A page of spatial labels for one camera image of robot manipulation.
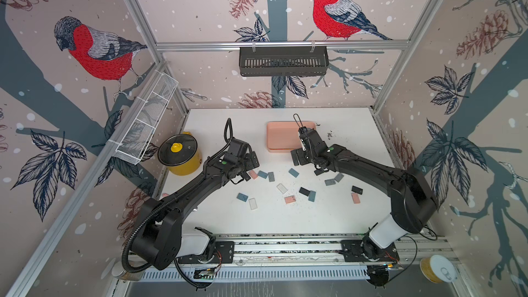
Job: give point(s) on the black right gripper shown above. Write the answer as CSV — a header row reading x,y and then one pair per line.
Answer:
x,y
300,158

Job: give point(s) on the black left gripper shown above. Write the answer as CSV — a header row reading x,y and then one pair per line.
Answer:
x,y
249,164

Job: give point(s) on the teal eraser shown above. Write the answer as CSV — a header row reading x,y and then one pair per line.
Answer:
x,y
293,172
263,174
242,197
312,196

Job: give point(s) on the pink plastic storage tray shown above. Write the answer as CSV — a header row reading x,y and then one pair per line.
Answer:
x,y
282,136

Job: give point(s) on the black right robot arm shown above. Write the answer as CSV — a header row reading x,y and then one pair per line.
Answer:
x,y
413,201

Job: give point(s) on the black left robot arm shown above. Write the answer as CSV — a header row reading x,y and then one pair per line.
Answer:
x,y
157,239

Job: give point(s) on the pink eraser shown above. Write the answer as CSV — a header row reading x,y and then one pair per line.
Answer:
x,y
290,199
356,198
252,174

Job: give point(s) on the black eraser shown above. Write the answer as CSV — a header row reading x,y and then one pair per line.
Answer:
x,y
304,191
356,190

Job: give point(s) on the white eraser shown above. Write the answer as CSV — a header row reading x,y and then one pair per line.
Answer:
x,y
282,189
253,204

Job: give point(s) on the yellow electric cooking pot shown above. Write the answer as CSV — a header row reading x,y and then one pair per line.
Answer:
x,y
181,154

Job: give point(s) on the yellow tape roll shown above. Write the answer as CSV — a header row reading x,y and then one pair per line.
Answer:
x,y
438,269

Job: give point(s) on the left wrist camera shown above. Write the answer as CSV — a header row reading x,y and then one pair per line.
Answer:
x,y
238,148

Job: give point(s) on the black hanging wire basket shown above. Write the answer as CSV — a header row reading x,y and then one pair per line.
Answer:
x,y
301,61

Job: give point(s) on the white wire mesh shelf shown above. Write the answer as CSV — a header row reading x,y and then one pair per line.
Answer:
x,y
133,146

